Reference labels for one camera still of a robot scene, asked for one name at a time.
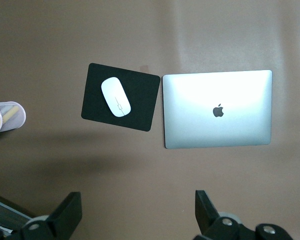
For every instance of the pink mesh pen cup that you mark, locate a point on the pink mesh pen cup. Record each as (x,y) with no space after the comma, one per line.
(15,117)

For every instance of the white computer mouse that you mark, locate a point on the white computer mouse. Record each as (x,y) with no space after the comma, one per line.
(115,97)

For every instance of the black mouse pad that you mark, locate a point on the black mouse pad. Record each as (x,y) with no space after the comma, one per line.
(140,100)

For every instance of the silver laptop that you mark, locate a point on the silver laptop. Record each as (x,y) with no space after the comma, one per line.
(217,110)

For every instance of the yellow highlighter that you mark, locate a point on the yellow highlighter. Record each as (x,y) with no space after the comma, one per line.
(10,113)

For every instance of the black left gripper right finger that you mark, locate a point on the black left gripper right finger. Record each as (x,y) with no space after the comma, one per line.
(220,222)

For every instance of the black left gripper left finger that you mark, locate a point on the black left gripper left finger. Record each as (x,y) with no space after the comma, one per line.
(52,222)

